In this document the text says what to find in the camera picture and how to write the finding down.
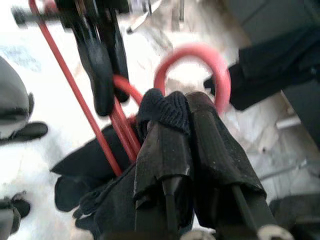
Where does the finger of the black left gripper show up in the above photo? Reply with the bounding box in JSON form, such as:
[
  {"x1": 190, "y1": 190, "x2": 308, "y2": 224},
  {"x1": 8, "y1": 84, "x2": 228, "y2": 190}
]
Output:
[
  {"x1": 74, "y1": 14, "x2": 116, "y2": 117},
  {"x1": 104, "y1": 9, "x2": 130, "y2": 103}
]

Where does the black robot right foot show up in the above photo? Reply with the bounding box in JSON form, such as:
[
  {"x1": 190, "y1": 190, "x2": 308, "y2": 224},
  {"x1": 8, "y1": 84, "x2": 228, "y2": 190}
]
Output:
[{"x1": 9, "y1": 191, "x2": 32, "y2": 218}]

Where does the black robot foot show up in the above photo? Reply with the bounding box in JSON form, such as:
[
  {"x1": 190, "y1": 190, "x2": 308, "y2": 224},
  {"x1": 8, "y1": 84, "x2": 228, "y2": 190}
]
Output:
[
  {"x1": 9, "y1": 191, "x2": 32, "y2": 218},
  {"x1": 0, "y1": 121, "x2": 49, "y2": 146}
]

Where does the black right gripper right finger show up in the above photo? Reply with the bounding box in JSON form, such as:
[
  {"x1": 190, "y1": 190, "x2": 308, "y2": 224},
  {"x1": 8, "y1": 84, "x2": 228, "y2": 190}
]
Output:
[{"x1": 185, "y1": 90, "x2": 279, "y2": 234}]

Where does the black fonemax logo shirt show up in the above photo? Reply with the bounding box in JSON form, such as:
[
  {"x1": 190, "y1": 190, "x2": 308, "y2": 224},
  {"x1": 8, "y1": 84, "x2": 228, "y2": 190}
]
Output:
[{"x1": 203, "y1": 37, "x2": 320, "y2": 111}]

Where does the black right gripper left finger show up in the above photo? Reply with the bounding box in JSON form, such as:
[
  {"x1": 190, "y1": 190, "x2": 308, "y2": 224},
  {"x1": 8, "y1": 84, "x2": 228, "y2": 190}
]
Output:
[{"x1": 133, "y1": 121, "x2": 195, "y2": 234}]

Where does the black shirt with red stripe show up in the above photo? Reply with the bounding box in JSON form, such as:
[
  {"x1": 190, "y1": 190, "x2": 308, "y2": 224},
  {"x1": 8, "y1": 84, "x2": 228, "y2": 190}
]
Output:
[{"x1": 49, "y1": 88, "x2": 196, "y2": 240}]

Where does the black robot left foot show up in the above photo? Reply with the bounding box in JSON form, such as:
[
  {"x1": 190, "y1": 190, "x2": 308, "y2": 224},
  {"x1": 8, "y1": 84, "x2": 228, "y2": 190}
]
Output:
[{"x1": 0, "y1": 121, "x2": 49, "y2": 146}]

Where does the grey robot right leg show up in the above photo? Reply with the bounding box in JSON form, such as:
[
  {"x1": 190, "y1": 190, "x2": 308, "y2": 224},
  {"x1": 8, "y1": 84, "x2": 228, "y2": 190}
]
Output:
[{"x1": 0, "y1": 206, "x2": 22, "y2": 240}]

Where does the red hanger with pink hook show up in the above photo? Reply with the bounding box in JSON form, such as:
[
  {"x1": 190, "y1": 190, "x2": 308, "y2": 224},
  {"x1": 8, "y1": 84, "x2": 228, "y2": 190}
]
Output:
[{"x1": 28, "y1": 0, "x2": 232, "y2": 177}]

